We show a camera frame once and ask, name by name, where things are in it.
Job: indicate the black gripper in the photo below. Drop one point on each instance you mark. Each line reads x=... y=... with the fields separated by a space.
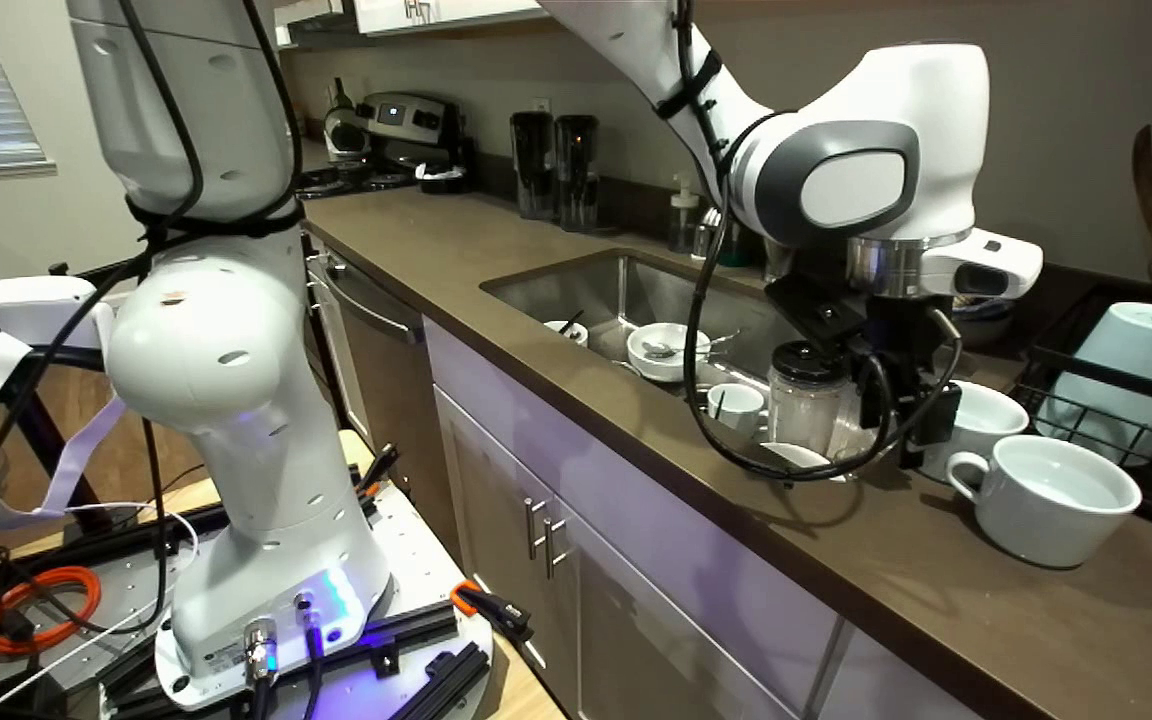
x=901 y=340

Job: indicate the white ceramic mug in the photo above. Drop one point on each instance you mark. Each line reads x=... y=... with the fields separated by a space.
x=998 y=414
x=1050 y=513

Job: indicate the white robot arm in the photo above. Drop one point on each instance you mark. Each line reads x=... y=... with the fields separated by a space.
x=240 y=401

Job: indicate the stainless steel sink basin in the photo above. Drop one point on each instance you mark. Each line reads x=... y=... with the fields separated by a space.
x=628 y=285

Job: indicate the pale counter cabinet front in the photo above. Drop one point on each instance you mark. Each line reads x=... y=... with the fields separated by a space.
x=628 y=575

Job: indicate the clear jar black lid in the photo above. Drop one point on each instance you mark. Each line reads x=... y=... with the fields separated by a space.
x=807 y=401

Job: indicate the white shallow bowl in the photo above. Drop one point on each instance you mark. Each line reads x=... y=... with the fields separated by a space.
x=788 y=455

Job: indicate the small white cup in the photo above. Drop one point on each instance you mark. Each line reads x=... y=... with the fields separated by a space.
x=738 y=404

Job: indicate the pale teal cup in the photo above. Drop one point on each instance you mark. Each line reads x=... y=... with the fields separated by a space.
x=1128 y=363

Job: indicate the clear soap dispenser white pump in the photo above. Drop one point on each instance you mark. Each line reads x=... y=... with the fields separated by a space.
x=682 y=221

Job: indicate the white plate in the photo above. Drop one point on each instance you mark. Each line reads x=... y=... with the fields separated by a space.
x=564 y=328

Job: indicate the black cylinder canister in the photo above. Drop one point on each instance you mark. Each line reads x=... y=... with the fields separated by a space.
x=530 y=162
x=578 y=166

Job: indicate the orange black clamp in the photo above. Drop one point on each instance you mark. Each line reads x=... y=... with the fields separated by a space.
x=377 y=472
x=491 y=615

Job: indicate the robot mounting table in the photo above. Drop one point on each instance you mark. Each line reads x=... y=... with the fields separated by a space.
x=420 y=553

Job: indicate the stainless dishwasher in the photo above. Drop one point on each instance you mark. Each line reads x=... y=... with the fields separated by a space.
x=382 y=384

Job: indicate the grey black countertop appliance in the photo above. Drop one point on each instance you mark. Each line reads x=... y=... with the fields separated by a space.
x=400 y=125

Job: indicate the black aluminium rails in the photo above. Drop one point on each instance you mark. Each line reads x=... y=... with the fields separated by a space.
x=338 y=637

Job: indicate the white box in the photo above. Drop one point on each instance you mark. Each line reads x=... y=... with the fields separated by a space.
x=29 y=309

